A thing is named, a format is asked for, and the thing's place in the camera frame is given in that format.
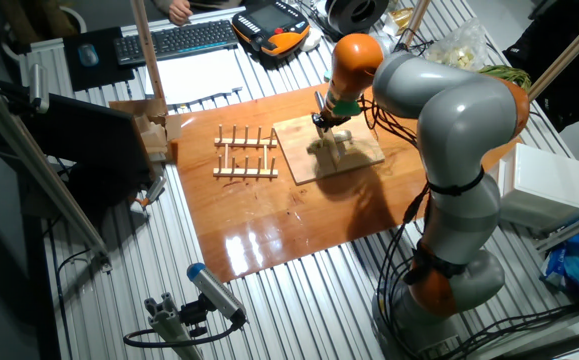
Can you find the black cables on table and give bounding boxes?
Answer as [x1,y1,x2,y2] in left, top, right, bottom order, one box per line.
[443,303,579,360]

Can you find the short aluminium profile stand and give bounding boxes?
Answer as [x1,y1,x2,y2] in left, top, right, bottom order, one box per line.
[143,293,204,360]

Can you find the black mouse pad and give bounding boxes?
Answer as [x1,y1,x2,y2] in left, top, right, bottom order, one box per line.
[62,26,136,93]

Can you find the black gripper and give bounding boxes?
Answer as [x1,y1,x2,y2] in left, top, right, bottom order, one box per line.
[311,112,351,132]

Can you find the orange and black teach pendant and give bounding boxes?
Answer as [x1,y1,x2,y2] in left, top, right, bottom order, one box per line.
[231,0,312,58]

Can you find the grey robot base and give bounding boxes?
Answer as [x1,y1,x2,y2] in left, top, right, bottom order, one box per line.
[371,279,470,360]

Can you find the silver handled kitchen knife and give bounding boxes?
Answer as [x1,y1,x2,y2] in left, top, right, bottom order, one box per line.
[313,91,343,169]

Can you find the long aluminium frame bar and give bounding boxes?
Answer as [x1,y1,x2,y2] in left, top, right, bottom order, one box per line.
[0,69,114,274]

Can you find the aluminium profile bar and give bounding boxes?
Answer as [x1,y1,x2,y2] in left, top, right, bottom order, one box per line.
[536,204,579,254]

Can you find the yellow snack packet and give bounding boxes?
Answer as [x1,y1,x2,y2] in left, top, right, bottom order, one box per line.
[383,7,414,36]

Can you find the silver camera with blue end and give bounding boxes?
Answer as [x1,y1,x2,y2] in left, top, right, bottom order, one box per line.
[186,262,248,324]

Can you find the white foam box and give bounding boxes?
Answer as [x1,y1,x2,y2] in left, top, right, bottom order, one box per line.
[498,143,579,231]

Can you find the black monitor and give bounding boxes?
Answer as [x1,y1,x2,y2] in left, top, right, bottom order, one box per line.
[0,79,156,206]

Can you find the light wooden cutting board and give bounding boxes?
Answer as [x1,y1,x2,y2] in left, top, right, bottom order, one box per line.
[272,113,386,186]

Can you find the clear bag of chopped scallions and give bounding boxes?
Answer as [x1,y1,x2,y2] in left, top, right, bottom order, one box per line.
[426,17,490,71]

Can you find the green wrist adapter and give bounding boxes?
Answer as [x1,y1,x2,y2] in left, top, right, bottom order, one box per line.
[331,98,363,117]

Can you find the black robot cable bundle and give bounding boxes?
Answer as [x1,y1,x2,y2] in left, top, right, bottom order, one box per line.
[358,24,435,360]

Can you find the black computer keyboard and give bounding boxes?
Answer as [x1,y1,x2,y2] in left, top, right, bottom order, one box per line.
[113,18,240,68]

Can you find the wooden peg rack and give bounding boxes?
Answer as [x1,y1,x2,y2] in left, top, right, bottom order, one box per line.
[212,123,280,179]

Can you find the brown cardboard box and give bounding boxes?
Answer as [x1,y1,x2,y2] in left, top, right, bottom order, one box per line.
[108,98,184,165]

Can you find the black filament spool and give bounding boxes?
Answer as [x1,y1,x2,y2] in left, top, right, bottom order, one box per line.
[324,0,390,35]

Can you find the beige sleeved forearm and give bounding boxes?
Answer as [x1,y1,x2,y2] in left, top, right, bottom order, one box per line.
[154,0,245,14]

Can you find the grey computer mouse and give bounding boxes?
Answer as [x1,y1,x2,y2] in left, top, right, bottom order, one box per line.
[77,43,100,68]

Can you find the glossy brown wooden board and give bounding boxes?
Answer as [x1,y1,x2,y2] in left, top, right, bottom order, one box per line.
[171,82,523,284]

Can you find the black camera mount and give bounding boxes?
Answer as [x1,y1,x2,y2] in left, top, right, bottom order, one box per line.
[178,294,211,338]

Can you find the black camera cable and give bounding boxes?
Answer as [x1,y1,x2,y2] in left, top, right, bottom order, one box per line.
[122,319,246,349]

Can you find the green scallion bunch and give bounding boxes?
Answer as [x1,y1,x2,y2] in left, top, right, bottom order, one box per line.
[478,64,533,91]

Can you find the person's bare hand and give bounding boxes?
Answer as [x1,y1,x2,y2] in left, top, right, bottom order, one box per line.
[168,0,194,27]

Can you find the small white rounded object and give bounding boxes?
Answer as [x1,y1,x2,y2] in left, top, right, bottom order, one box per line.
[301,27,323,53]

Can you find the clamp with orange tip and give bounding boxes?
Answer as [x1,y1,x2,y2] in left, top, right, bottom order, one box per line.
[129,175,168,214]

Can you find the wooden frame post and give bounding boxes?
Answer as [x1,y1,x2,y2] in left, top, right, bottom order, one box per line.
[129,0,166,101]
[527,3,579,101]
[399,0,433,51]

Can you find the white paper sheet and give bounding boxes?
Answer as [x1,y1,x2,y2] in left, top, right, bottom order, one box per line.
[143,47,245,106]

